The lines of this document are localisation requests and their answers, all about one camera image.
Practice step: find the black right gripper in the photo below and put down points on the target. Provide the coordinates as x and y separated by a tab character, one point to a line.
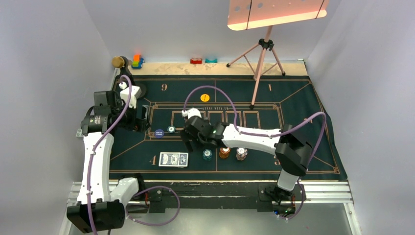
186	135

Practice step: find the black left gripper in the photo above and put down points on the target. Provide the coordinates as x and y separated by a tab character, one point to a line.
137	124

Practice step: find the purple small blind button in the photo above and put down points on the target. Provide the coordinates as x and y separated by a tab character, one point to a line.
159	133

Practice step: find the green poker chip stack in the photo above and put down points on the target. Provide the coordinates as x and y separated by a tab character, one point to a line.
207	154

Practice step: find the orange poker chip stack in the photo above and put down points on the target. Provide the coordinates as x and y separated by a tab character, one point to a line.
224	152

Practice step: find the yellow dealer button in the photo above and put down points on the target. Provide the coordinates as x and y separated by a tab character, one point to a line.
205	97

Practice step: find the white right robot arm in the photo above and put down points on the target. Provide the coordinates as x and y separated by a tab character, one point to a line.
292	151

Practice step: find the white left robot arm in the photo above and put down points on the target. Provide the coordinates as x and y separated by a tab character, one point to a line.
97	207

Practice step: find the blue playing card deck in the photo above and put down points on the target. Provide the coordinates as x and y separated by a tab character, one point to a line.
173	159

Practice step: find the pink white poker chip stack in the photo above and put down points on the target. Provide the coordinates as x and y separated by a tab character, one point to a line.
241	153

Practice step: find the colourful toy block stack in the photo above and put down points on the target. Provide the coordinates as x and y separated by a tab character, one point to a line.
137	61

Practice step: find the red toy block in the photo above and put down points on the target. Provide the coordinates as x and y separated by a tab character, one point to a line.
196	60

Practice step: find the teal toy block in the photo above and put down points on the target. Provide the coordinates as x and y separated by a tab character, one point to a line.
211	60

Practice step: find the green poker table mat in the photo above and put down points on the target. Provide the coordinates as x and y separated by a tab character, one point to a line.
280	101

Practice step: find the pink tripod stand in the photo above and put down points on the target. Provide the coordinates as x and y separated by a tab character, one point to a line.
266	45

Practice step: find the pink perforated board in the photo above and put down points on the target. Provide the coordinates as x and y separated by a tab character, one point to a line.
250	14

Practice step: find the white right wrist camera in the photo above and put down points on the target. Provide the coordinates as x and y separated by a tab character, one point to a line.
192	112

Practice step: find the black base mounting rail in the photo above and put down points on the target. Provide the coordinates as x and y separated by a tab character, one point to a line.
260	196

